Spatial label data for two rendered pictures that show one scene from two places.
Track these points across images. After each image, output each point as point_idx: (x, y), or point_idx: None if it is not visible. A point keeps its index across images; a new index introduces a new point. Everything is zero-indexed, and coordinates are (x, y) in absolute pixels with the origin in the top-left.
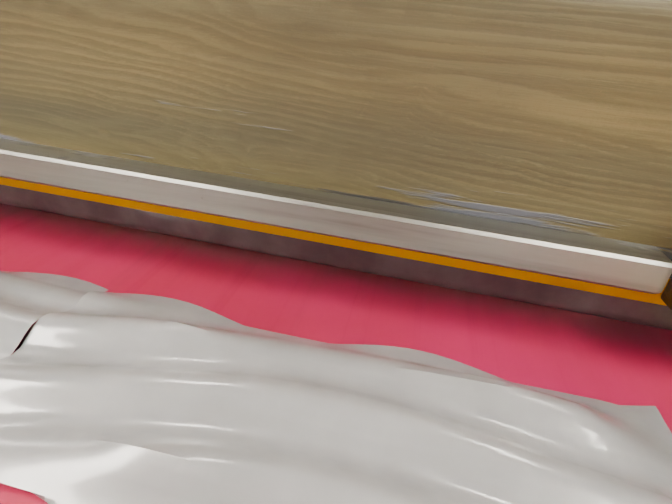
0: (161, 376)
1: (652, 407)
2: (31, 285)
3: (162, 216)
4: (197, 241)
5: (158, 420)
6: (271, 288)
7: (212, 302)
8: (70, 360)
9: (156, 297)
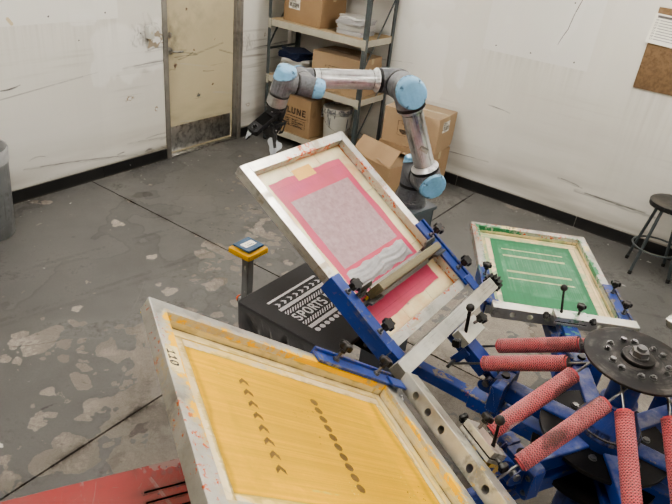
0: (375, 265)
1: None
2: (389, 265)
3: None
4: None
5: (372, 264)
6: None
7: (383, 275)
8: (379, 263)
9: (385, 272)
